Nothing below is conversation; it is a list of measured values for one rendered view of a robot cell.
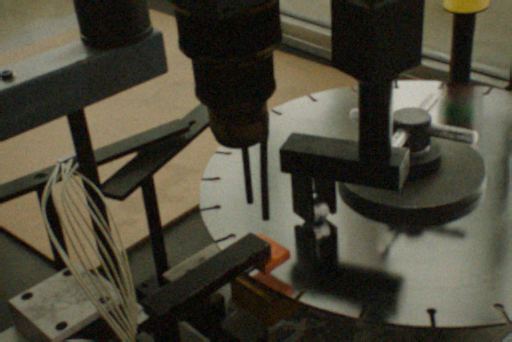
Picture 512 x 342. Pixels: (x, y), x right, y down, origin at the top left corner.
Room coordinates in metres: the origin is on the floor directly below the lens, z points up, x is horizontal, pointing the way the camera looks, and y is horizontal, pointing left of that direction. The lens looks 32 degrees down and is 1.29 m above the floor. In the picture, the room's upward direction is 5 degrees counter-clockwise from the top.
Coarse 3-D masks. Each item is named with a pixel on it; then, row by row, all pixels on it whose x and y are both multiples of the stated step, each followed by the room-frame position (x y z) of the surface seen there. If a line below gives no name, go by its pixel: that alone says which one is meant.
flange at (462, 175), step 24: (432, 144) 0.52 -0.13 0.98; (456, 144) 0.54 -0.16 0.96; (432, 168) 0.50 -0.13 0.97; (456, 168) 0.50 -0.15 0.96; (480, 168) 0.50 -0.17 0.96; (360, 192) 0.49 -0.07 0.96; (384, 192) 0.48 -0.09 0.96; (408, 192) 0.48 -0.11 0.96; (432, 192) 0.48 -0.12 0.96; (456, 192) 0.48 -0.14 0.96; (480, 192) 0.48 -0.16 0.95; (408, 216) 0.46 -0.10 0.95
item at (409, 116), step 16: (432, 96) 0.55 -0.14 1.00; (352, 112) 0.54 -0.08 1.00; (400, 112) 0.52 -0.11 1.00; (416, 112) 0.52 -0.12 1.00; (400, 128) 0.51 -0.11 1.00; (416, 128) 0.50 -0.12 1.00; (432, 128) 0.50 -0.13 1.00; (448, 128) 0.50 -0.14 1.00; (400, 144) 0.49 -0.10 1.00; (416, 144) 0.50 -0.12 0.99
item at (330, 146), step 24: (360, 96) 0.45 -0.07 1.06; (384, 96) 0.44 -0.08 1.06; (360, 120) 0.45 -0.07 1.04; (384, 120) 0.44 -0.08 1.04; (288, 144) 0.47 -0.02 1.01; (312, 144) 0.47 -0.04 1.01; (336, 144) 0.47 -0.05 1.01; (360, 144) 0.45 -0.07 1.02; (384, 144) 0.44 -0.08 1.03; (288, 168) 0.46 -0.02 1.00; (312, 168) 0.46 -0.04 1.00; (336, 168) 0.45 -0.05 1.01; (360, 168) 0.44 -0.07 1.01; (384, 168) 0.43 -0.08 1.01; (408, 168) 0.45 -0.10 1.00; (312, 192) 0.46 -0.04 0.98; (336, 192) 0.47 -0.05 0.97; (312, 216) 0.45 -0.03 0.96
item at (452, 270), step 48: (336, 96) 0.66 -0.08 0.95; (480, 96) 0.63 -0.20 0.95; (480, 144) 0.55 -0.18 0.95; (240, 192) 0.51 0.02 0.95; (288, 192) 0.51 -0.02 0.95; (288, 240) 0.45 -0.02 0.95; (336, 240) 0.44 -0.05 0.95; (384, 240) 0.44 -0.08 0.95; (432, 240) 0.43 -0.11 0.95; (480, 240) 0.43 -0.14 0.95; (288, 288) 0.40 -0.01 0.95; (336, 288) 0.39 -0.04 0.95; (384, 288) 0.39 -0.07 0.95; (432, 288) 0.39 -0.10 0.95; (480, 288) 0.38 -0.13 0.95
